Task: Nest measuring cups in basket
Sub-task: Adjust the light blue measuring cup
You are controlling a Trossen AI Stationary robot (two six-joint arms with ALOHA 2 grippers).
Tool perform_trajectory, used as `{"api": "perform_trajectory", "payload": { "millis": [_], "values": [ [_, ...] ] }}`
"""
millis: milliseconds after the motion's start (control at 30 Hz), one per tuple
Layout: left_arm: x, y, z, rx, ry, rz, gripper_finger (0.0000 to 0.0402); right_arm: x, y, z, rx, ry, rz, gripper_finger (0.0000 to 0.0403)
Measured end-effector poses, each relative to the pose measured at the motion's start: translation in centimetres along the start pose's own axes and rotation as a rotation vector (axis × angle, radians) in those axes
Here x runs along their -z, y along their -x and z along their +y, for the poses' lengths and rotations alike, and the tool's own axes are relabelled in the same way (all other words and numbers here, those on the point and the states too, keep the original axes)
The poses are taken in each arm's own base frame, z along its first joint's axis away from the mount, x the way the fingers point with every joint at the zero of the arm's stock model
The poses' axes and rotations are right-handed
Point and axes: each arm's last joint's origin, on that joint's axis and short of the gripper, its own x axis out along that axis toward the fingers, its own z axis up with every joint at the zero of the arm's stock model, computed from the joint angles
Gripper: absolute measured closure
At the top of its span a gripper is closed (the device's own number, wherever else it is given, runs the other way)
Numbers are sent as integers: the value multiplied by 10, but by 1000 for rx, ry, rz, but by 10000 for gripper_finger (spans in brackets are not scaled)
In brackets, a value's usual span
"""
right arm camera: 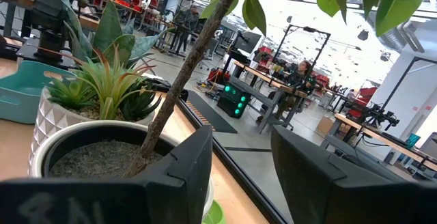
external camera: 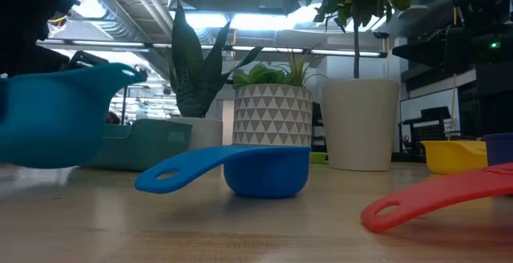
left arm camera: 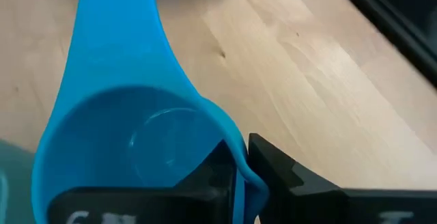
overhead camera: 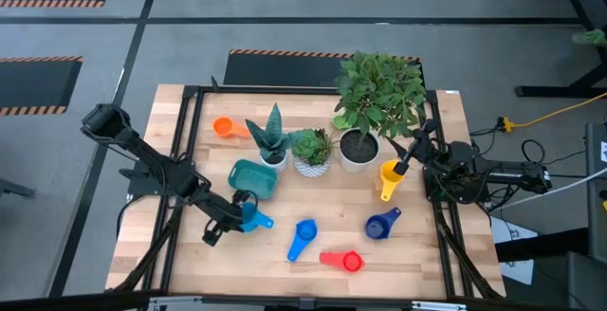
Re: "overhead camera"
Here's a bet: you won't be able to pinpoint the white floor sheet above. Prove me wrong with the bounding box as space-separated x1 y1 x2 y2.
490 215 535 286

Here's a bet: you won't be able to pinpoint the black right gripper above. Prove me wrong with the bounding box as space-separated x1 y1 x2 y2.
386 119 440 177

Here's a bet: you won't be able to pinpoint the orange measuring cup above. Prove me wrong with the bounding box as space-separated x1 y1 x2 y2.
212 116 251 139

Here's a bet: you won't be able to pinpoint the teal plastic basket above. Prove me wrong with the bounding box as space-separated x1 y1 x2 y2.
227 158 279 201

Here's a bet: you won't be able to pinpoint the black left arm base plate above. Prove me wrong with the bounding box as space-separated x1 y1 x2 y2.
118 167 195 198

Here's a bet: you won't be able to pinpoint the red measuring cup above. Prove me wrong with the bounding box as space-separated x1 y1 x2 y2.
319 249 366 274

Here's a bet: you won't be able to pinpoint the succulent in patterned pot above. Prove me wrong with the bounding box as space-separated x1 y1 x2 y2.
288 127 336 179

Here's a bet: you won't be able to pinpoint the black aluminium table frame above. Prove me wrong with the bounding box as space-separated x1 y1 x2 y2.
104 76 506 302

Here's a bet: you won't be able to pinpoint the black floor cables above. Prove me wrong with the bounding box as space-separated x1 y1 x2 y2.
469 116 589 210

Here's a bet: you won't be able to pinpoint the yellow measuring cup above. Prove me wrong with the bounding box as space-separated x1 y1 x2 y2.
378 158 405 203

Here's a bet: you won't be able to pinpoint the green object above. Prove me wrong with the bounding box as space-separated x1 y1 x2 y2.
571 28 607 48

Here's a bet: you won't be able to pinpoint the navy blue measuring cup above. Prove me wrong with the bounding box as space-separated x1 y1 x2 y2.
364 206 403 242

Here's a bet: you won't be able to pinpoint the black crossbar with silver brackets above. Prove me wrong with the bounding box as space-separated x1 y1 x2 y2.
0 289 607 311

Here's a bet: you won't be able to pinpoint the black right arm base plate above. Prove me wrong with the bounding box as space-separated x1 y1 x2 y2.
422 163 489 204

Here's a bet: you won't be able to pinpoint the yellow extension cord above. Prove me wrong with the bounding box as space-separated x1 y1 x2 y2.
501 91 607 134

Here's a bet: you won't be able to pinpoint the leafy plant in white pot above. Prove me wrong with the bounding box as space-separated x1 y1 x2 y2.
331 49 427 174

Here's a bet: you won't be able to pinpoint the black metal stand legs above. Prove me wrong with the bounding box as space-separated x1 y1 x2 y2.
515 0 607 99

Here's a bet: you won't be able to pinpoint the medium blue measuring cup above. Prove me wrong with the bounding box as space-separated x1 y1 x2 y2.
286 218 319 264

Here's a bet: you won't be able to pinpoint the snake plant in white pot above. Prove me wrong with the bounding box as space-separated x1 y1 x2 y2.
244 102 298 174

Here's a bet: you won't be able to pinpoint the dark box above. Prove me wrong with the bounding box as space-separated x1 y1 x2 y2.
495 228 607 311

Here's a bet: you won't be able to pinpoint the cyan measuring cup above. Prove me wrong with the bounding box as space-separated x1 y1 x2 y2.
238 201 275 233

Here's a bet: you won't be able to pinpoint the dark furniture foot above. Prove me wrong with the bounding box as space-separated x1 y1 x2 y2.
0 177 37 198

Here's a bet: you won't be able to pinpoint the white cable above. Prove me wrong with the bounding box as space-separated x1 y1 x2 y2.
492 166 607 212

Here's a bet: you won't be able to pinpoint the grey cabinet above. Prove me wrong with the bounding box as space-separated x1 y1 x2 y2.
585 120 607 265

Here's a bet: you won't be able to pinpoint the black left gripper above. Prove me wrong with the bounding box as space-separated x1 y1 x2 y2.
201 190 252 247

